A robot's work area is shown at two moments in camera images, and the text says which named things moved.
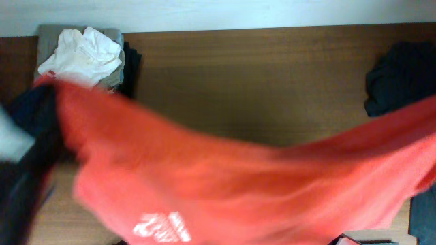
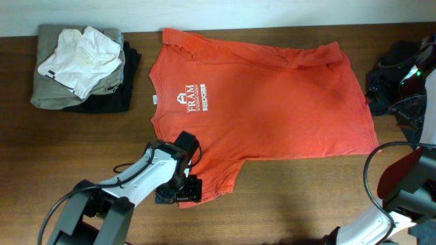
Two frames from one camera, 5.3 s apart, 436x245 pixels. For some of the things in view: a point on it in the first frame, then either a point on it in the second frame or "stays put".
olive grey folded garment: (47, 37) stays put
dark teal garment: (406, 74) stays put
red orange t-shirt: (143, 181) to (245, 101)
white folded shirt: (80, 58) stays put
